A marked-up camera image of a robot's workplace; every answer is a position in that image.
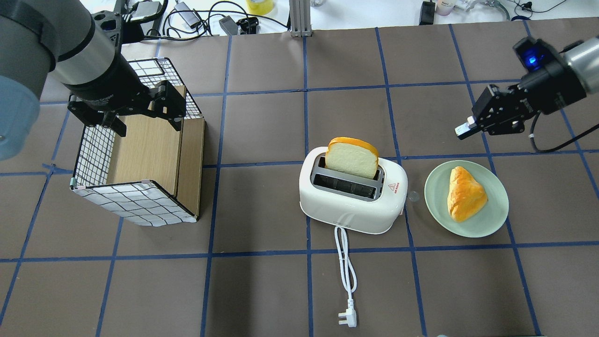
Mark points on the black power adapter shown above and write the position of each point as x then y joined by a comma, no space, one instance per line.
427,13

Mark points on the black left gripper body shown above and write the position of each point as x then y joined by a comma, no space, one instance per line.
108,80

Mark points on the white toaster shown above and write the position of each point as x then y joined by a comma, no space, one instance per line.
352,202

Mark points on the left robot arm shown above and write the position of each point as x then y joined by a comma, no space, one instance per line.
82,51

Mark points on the green plate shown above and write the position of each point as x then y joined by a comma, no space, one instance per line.
486,221

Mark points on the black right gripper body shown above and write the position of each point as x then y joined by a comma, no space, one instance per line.
548,85

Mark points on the wire basket with wooden shelf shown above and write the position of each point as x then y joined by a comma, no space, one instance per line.
152,176

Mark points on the triangular pastry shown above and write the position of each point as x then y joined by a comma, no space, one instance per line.
466,197

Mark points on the aluminium frame post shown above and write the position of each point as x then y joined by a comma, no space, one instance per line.
300,20

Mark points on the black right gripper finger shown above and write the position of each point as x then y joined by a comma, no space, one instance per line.
467,129

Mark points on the bread slice in toaster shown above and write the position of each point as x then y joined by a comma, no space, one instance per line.
352,156

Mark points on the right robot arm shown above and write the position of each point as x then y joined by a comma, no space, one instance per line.
589,66

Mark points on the yellow tape roll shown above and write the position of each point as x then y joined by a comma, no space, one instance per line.
260,7

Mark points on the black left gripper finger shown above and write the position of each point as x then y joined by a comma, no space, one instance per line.
114,123
177,124

